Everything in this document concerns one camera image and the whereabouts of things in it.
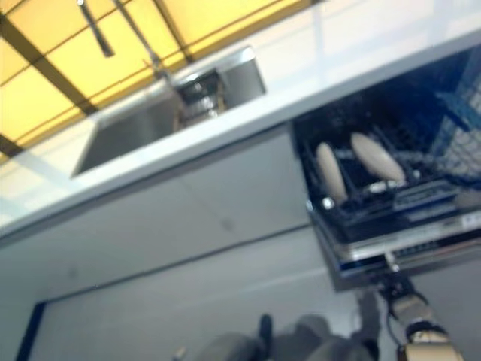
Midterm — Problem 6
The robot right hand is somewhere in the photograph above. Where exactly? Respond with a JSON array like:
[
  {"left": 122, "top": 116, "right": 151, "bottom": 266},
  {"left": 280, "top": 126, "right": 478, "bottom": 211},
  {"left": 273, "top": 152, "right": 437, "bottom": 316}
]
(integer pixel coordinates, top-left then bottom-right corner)
[{"left": 375, "top": 251, "right": 416, "bottom": 302}]

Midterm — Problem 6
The beige round plate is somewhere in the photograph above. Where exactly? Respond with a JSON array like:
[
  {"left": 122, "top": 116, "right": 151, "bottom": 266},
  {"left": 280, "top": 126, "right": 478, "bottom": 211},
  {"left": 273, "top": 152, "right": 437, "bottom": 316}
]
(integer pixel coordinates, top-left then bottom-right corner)
[
  {"left": 315, "top": 142, "right": 349, "bottom": 204},
  {"left": 349, "top": 132, "right": 406, "bottom": 182}
]

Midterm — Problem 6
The white glossy cabinet door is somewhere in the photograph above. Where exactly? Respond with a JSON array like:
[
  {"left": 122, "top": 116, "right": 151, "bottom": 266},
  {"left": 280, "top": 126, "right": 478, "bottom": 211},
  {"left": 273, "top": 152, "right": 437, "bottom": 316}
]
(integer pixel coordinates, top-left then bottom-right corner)
[
  {"left": 180, "top": 123, "right": 311, "bottom": 245},
  {"left": 0, "top": 174, "right": 241, "bottom": 302}
]

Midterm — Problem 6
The black sink drying rack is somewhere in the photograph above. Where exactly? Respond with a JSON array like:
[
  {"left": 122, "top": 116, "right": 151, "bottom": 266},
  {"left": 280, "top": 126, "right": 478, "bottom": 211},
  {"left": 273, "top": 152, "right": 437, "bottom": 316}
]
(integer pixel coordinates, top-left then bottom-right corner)
[{"left": 174, "top": 69, "right": 230, "bottom": 129}]

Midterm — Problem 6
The stainless steel sink basin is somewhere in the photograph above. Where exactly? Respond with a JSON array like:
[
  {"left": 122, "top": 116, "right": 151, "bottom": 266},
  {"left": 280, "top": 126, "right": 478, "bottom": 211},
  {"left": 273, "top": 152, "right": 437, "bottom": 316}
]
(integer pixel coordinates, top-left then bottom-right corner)
[{"left": 70, "top": 47, "right": 267, "bottom": 177}]

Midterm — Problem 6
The chrome gooseneck kitchen faucet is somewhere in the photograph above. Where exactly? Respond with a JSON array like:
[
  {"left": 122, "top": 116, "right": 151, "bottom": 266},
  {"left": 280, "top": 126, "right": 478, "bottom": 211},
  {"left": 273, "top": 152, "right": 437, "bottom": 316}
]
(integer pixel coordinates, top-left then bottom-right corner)
[{"left": 77, "top": 0, "right": 177, "bottom": 86}]

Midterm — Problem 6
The black wire dishwasher lower rack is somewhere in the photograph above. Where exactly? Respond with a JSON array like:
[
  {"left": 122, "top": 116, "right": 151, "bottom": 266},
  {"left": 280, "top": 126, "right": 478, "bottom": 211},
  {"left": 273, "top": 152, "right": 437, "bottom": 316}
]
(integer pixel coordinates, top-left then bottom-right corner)
[{"left": 292, "top": 93, "right": 463, "bottom": 241}]

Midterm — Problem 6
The black wire dishwasher rack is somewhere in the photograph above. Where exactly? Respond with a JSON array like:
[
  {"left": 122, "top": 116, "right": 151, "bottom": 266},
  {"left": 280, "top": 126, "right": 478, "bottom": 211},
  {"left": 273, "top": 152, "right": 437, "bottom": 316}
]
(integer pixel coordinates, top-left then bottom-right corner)
[
  {"left": 292, "top": 93, "right": 463, "bottom": 241},
  {"left": 424, "top": 48, "right": 481, "bottom": 181}
]

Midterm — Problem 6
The black wire dishwasher upper rack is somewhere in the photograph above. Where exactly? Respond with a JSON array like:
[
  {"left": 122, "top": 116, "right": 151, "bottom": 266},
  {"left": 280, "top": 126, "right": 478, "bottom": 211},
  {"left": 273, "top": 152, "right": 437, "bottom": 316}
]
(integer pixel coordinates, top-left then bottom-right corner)
[{"left": 424, "top": 48, "right": 481, "bottom": 181}]

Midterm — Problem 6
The dark window frame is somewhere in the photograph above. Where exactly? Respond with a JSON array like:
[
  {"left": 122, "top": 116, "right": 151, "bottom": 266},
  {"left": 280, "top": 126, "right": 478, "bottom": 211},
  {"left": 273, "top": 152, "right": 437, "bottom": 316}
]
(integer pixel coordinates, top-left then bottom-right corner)
[{"left": 0, "top": 0, "right": 324, "bottom": 159}]

